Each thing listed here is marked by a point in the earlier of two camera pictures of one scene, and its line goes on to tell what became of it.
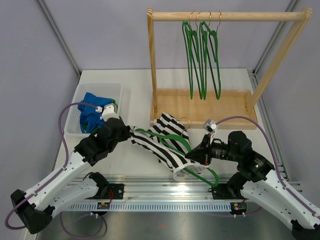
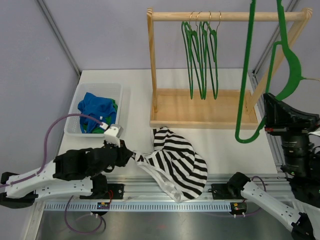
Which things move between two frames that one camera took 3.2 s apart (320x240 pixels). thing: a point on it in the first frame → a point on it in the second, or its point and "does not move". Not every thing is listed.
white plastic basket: [111, 90] does not move
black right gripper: [202, 153] → [281, 118]
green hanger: [187, 146] → [294, 85]
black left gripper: [125, 135] → [125, 154]
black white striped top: [169, 141] → [180, 171]
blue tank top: [90, 119] does not move
